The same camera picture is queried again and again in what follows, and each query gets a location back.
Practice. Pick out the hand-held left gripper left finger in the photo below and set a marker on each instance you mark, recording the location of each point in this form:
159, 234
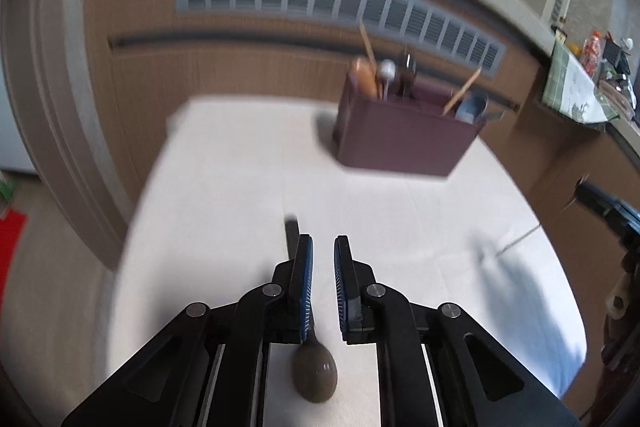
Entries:
305, 287

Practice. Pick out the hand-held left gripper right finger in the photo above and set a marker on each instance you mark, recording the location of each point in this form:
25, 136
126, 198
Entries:
342, 287

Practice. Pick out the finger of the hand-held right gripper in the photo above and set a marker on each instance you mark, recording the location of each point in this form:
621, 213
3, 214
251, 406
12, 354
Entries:
607, 207

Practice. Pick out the maroon utensil holder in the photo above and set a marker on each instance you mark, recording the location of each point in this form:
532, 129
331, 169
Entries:
400, 137

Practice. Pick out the metal spoon with white ball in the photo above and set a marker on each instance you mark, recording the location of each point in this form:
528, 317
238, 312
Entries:
387, 69

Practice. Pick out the thin grey stick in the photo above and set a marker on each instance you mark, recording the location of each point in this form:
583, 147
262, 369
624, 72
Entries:
517, 240

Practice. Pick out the dark wooden chair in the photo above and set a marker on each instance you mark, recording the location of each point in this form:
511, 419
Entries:
620, 317

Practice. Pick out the green cloth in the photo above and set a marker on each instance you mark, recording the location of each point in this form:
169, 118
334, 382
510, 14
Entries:
575, 82

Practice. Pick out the orange bottle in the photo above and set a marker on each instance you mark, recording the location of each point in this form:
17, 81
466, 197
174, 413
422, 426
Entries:
592, 49

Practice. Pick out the orange-brown spatula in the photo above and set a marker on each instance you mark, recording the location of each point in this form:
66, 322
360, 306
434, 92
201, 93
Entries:
367, 79

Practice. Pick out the grey vent grille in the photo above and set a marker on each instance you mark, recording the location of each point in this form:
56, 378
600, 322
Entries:
340, 2

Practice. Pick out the red mat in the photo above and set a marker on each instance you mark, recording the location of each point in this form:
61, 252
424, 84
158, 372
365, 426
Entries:
10, 242

